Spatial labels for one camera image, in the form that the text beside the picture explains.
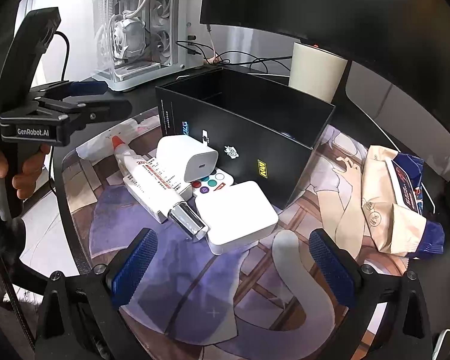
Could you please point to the person left hand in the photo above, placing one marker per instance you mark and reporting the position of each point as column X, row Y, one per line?
column 24, row 181

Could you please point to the anime printed desk mat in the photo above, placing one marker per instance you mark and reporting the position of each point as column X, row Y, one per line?
column 265, row 300

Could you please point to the white square adapter box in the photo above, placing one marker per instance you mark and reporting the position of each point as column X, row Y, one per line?
column 237, row 216

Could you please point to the orange cap glue bottle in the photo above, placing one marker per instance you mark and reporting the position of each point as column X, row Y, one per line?
column 126, row 157

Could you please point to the black storage box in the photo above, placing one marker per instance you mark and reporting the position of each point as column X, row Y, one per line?
column 264, row 131

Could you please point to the smartphone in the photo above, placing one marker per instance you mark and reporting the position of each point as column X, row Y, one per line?
column 441, row 350

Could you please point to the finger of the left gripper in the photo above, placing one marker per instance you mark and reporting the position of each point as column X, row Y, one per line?
column 76, row 116
column 65, row 88

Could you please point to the white remote colourful buttons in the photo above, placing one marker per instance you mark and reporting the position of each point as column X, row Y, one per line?
column 217, row 180

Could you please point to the white USB wall charger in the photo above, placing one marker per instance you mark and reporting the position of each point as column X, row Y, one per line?
column 185, row 157

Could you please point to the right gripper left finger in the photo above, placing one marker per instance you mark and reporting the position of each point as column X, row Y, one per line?
column 128, row 267

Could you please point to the white cream tube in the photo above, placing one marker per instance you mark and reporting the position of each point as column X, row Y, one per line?
column 170, row 202

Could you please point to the white medicine carton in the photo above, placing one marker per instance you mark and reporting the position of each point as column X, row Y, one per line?
column 144, row 198

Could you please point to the white PC case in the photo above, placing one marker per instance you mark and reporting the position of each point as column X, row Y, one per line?
column 141, row 40

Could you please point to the cream tumbler cup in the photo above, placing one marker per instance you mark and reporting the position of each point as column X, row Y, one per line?
column 315, row 71

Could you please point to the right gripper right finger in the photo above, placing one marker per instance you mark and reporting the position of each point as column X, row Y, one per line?
column 339, row 269

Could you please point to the beige blue snack bag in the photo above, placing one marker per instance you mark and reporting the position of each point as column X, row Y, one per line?
column 392, row 203

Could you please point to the black curved monitor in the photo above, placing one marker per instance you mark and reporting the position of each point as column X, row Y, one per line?
column 405, row 41

